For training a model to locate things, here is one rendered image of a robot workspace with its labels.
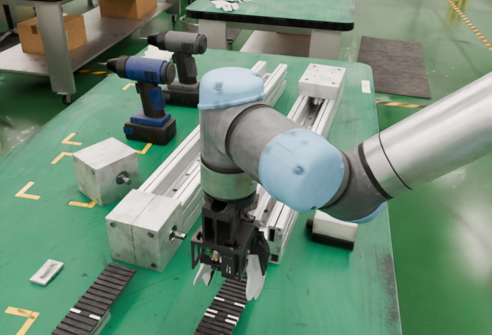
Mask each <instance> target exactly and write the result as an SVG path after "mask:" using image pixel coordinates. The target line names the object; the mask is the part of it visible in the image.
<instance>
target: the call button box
mask: <svg viewBox="0 0 492 335"><path fill-rule="evenodd" d="M357 226H358V224H354V223H350V222H342V221H339V220H337V219H334V218H332V217H331V216H329V215H328V214H326V213H324V212H322V211H319V210H316V214H315V216H314V219H310V218H308V219H307V222H306V227H310V228H312V229H313V232H312V236H311V241H313V242H316V243H320V244H326V245H329V246H334V247H337V248H341V249H347V250H350V251H352V250H353V248H354V241H355V237H356V234H357Z"/></svg>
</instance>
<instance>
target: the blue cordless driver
mask: <svg viewBox="0 0 492 335"><path fill-rule="evenodd" d="M99 65H103V66H106V67H107V70H108V71H110V72H113V73H115V74H117V75H118V77H120V78H124V79H129V80H135V81H137V82H136V83H135V87H136V91H137V93H138V94H140V96H141V102H142V106H143V108H140V109H138V110H137V111H136V112H135V113H134V114H132V115H131V117H130V119H129V120H128V121H126V122H125V123H124V126H123V130H124V133H125V136H126V138H127V139H128V140H136V141H141V142H145V143H153V144H157V145H161V146H166V145H167V144H168V143H169V142H170V141H171V139H172V138H173V137H174V136H175V135H176V119H174V118H171V114H170V113H167V112H165V110H164V108H165V100H164V96H163V90H162V87H161V86H160V85H158V84H161V85H165V84H166V85H171V84H172V83H173V81H174V79H175V76H176V67H175V65H174V63H173V62H172V61H167V60H162V59H151V58H145V57H139V56H123V55H122V56H120V57H118V58H117V59H109V60H108V61H107V63H101V62H99Z"/></svg>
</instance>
